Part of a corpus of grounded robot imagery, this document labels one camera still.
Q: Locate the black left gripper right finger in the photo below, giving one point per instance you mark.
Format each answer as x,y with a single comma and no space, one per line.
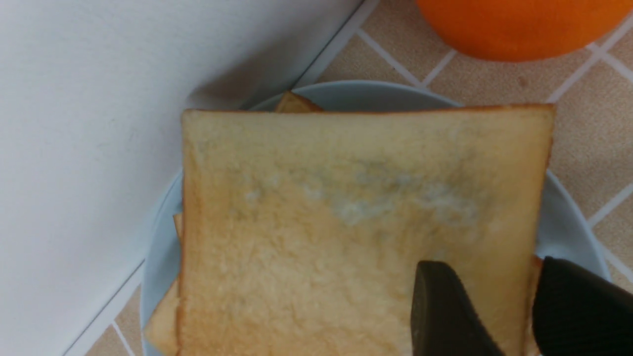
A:
578,313

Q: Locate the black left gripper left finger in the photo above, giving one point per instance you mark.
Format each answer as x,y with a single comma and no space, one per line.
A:
443,321

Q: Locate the orange fruit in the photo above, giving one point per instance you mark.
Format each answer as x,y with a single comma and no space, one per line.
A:
521,30

